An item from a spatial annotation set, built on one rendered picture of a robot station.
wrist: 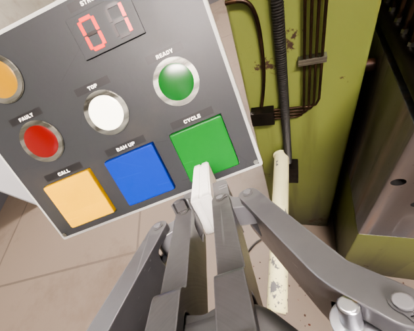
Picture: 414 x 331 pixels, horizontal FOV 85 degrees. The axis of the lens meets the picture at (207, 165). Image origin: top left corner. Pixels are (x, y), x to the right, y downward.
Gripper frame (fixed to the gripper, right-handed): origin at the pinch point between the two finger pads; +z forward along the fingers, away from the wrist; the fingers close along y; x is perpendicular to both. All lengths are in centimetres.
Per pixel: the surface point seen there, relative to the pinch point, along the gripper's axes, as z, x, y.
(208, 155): 12.5, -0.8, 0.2
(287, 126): 43.4, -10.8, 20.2
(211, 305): 62, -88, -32
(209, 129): 12.5, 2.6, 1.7
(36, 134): 12.8, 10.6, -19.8
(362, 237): 38, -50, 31
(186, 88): 12.9, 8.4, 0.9
